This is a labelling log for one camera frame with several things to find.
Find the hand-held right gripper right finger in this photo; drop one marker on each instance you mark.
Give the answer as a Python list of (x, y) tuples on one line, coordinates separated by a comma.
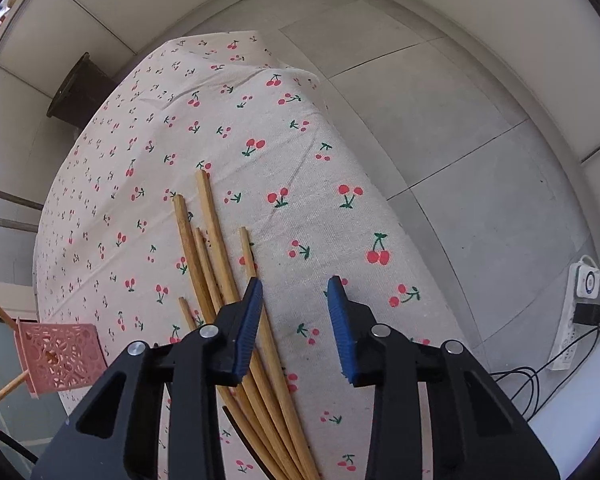
[(339, 330)]

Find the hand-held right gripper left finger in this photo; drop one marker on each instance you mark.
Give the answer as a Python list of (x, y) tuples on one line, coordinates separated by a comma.
[(247, 330)]

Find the dark brown chopstick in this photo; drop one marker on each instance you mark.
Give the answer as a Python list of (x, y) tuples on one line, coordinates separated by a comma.
[(245, 440)]

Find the pink perforated utensil holder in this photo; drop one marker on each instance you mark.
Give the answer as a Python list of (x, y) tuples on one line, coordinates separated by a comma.
[(62, 355)]

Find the cherry print tablecloth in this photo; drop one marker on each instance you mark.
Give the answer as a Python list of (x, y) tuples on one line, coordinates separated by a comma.
[(280, 125)]

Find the white power strip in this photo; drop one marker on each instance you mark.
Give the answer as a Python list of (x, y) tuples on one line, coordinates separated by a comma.
[(567, 342)]

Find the black charger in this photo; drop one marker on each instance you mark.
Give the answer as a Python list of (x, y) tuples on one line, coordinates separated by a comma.
[(586, 314)]

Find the brown trash bin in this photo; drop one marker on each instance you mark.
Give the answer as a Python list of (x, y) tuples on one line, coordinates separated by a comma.
[(80, 95)]

